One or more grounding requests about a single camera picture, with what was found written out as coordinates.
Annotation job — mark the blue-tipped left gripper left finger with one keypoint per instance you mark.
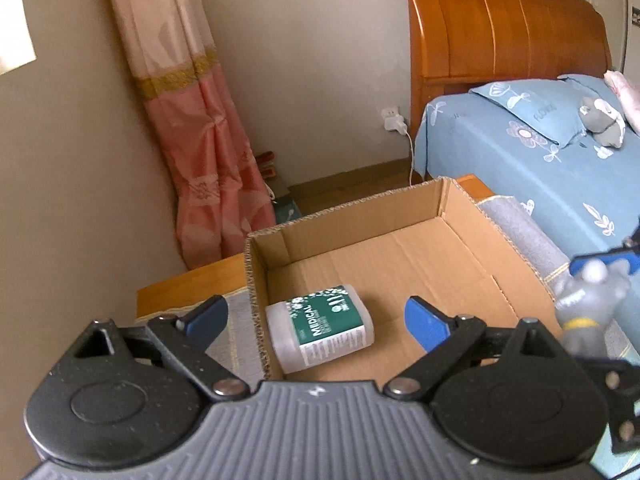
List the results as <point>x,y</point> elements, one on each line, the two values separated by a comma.
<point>182,342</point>

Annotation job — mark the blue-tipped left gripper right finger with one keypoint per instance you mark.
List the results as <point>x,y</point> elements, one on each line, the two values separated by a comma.
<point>449,345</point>

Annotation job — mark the grey hippo figurine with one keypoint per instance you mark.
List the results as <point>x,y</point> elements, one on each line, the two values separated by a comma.
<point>585,305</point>

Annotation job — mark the white medical bottle green label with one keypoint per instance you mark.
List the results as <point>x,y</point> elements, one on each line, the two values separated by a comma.
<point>320,327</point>

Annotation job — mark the grey and teal blanket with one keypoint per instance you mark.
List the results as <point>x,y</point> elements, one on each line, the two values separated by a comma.
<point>236,347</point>

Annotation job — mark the wooden bedside table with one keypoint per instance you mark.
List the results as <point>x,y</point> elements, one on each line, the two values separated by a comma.
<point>200,279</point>

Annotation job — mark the blue floral bed sheet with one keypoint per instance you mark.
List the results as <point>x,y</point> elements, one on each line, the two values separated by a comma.
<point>585,197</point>

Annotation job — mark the brown cardboard box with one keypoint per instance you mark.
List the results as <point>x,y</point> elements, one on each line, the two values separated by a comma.
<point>521,294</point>

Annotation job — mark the grey plush toy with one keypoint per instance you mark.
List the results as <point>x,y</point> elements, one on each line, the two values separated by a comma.
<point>603,121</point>

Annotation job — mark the pink patterned curtain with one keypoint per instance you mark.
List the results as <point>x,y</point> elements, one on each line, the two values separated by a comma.
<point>221,195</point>

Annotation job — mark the pink pillow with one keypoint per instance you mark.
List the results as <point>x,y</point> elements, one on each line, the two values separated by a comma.
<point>628,96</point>

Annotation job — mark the blue floral pillow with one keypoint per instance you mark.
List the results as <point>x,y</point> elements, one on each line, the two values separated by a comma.
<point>551,107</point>

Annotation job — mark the wooden bed headboard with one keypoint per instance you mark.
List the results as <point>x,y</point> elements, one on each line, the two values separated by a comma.
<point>457,44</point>

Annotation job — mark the white charger with cable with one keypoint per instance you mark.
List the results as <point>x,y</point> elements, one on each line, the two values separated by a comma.
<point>394,122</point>

